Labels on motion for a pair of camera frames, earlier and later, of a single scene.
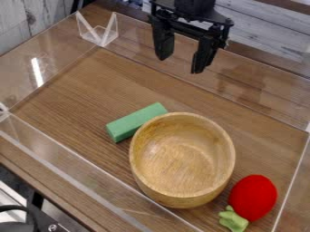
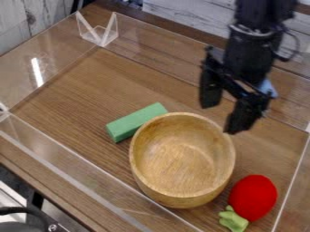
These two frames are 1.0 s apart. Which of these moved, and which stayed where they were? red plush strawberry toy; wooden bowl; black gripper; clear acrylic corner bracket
Moved: black gripper
Stayed: clear acrylic corner bracket; wooden bowl; red plush strawberry toy
